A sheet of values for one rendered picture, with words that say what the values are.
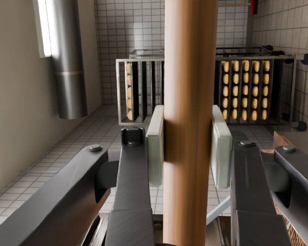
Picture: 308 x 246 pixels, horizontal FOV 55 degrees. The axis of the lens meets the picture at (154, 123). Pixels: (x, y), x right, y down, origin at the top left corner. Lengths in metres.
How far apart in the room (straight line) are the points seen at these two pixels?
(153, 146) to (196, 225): 0.07
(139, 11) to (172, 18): 5.05
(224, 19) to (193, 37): 5.05
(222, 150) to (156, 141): 0.03
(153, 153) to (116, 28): 5.13
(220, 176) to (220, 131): 0.02
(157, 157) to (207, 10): 0.08
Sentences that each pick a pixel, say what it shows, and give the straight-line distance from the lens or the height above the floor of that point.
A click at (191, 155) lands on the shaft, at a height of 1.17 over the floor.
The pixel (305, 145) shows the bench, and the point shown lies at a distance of 1.85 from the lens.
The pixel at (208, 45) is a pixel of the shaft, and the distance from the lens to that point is 0.17.
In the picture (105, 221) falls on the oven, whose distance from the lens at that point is 2.04.
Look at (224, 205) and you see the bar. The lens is 1.22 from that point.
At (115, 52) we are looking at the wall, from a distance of 5.29.
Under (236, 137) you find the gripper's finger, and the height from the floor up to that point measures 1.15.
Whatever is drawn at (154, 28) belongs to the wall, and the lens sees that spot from 5.18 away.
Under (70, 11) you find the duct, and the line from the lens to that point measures 3.31.
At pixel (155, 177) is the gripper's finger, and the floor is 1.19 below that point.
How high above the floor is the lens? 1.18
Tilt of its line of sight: 5 degrees up
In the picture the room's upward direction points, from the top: 90 degrees counter-clockwise
